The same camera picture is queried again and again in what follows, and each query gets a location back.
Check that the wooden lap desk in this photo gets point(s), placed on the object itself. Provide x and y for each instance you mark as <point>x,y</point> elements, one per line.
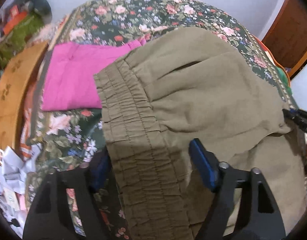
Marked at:
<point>20,71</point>

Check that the colourful blanket under bedspread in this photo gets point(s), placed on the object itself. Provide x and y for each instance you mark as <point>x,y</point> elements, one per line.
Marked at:
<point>282,73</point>

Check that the green bag of clutter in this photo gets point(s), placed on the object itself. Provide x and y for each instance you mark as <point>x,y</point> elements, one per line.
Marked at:
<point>19,21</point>

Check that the floral bedspread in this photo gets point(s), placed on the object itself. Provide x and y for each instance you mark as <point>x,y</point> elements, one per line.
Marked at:
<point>70,138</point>

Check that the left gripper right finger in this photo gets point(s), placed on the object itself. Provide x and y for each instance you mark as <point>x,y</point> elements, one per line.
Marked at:
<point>259,216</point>

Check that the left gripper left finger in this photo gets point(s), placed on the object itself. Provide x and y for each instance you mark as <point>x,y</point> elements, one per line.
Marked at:
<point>64,206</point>

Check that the olive green pants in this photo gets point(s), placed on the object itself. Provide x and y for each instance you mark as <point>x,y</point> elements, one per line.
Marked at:
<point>190,84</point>

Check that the wooden door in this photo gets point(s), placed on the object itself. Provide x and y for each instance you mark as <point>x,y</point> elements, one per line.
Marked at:
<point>287,37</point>

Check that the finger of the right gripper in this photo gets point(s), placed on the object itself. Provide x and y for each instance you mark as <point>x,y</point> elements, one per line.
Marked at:
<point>298,116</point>

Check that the folded magenta cloth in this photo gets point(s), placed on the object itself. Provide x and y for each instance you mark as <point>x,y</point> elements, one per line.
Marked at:
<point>69,82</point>

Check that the crumpled white papers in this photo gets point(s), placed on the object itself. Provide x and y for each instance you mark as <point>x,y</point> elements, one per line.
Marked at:
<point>13,175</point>

